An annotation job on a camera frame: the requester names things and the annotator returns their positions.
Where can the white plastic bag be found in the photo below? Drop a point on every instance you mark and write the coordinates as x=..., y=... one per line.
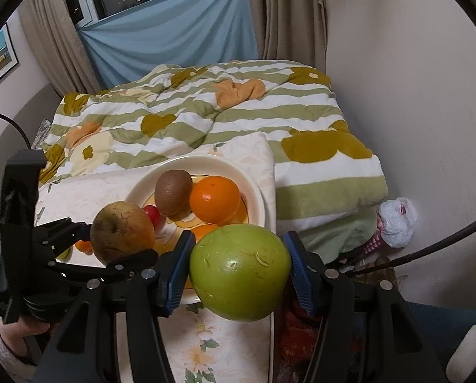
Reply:
x=397, y=221

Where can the cream plate with cartoon print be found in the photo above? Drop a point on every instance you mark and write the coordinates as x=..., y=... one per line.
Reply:
x=254, y=195

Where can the large green apple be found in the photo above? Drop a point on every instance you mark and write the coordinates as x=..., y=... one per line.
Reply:
x=238, y=271

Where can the small green apple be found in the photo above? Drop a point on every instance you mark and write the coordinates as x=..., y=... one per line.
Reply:
x=64, y=253

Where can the large orange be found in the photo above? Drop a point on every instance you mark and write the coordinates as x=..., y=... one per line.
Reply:
x=214, y=199

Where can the brown wrinkled apple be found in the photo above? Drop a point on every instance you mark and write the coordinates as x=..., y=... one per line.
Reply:
x=120, y=229

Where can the dark patterned cloth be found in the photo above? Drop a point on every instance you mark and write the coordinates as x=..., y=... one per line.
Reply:
x=371, y=243

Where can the green striped floral blanket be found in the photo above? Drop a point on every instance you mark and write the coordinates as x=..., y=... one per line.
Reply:
x=262, y=115

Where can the white floral table cloth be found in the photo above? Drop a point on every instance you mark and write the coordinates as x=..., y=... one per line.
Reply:
x=222, y=351

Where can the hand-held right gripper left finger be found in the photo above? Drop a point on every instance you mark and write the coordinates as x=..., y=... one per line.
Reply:
x=180, y=273

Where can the white garment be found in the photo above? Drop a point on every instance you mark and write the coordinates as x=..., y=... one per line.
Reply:
x=473, y=355

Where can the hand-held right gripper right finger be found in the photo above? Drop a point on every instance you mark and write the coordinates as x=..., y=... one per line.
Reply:
x=298, y=271

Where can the person's left hand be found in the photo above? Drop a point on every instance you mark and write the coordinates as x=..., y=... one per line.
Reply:
x=22, y=335

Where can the brown kiwi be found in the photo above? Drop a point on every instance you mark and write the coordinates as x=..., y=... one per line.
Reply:
x=173, y=191

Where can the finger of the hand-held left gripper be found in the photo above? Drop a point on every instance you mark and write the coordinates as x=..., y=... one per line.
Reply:
x=118, y=271
x=62, y=231

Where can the dark trousers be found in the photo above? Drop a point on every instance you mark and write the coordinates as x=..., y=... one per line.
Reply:
x=429, y=327

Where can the beige curtain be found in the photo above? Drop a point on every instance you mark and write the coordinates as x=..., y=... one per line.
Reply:
x=290, y=16
x=58, y=56

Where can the red cherry tomato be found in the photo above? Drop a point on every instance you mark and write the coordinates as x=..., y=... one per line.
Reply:
x=152, y=215

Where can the grey patterned bed sheet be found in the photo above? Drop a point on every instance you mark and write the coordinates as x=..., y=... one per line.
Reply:
x=42, y=131

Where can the blue cloth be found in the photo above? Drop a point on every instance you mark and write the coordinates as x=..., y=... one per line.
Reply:
x=170, y=36

